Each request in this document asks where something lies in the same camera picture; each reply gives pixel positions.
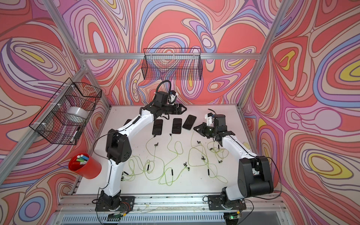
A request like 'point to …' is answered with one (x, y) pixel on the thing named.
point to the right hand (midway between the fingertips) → (194, 131)
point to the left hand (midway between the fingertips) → (184, 109)
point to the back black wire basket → (172, 64)
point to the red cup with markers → (85, 165)
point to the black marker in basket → (77, 134)
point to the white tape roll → (78, 110)
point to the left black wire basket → (64, 118)
